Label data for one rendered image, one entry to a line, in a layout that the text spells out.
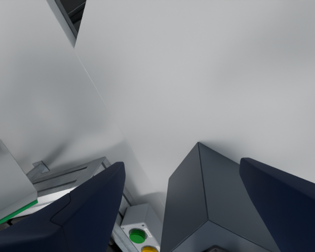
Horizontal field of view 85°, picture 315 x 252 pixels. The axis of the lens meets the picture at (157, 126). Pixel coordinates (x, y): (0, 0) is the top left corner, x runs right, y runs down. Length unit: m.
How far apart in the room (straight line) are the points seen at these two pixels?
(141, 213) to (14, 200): 0.27
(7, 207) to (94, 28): 0.39
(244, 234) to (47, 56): 0.48
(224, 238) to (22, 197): 0.38
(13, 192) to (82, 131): 0.18
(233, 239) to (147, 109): 0.28
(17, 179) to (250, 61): 0.50
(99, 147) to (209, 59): 0.34
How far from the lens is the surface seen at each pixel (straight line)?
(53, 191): 0.51
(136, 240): 0.50
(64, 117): 0.49
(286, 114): 0.43
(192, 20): 0.36
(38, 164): 0.63
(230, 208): 0.31
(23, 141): 0.61
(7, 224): 0.69
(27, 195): 0.47
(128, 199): 0.54
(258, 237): 0.32
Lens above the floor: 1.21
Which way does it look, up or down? 63 degrees down
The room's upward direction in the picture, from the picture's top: 162 degrees counter-clockwise
